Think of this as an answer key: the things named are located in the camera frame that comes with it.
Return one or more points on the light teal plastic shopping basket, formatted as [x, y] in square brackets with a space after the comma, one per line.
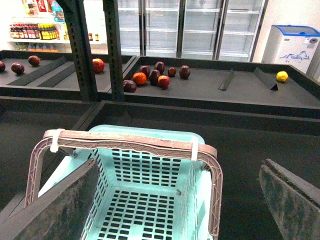
[142, 196]

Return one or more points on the orange fruit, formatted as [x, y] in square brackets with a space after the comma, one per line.
[139, 78]

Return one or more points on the dark metal shelf post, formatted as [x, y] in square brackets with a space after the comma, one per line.
[111, 16]
[75, 19]

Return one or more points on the red yellow apple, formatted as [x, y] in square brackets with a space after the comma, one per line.
[163, 81]

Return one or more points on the white cable tie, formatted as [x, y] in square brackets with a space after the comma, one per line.
[55, 137]
[194, 148]

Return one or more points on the small dark red apple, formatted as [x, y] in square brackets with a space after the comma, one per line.
[172, 72]

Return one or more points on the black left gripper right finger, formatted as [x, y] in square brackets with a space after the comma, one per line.
[293, 202]

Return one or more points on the white shelf with bottles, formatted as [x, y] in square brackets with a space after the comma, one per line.
[40, 26]

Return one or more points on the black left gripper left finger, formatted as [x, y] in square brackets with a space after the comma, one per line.
[60, 213]

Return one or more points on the white chest freezer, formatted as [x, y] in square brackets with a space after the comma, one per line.
[293, 45]

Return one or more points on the yellow lemon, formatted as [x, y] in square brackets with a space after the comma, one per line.
[282, 76]

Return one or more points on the glass door refrigerator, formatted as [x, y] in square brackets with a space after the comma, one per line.
[225, 30]

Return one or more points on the black tray divider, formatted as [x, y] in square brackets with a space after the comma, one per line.
[39, 72]
[56, 79]
[265, 79]
[227, 80]

